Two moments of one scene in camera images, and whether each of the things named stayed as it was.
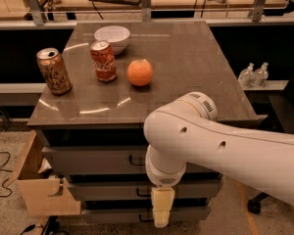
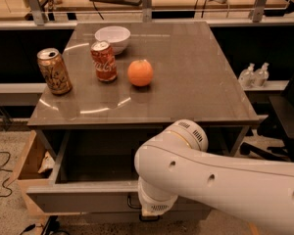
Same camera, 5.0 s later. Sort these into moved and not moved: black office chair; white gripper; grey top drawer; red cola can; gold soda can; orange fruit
Moved: grey top drawer; white gripper
Not moved: gold soda can; black office chair; red cola can; orange fruit
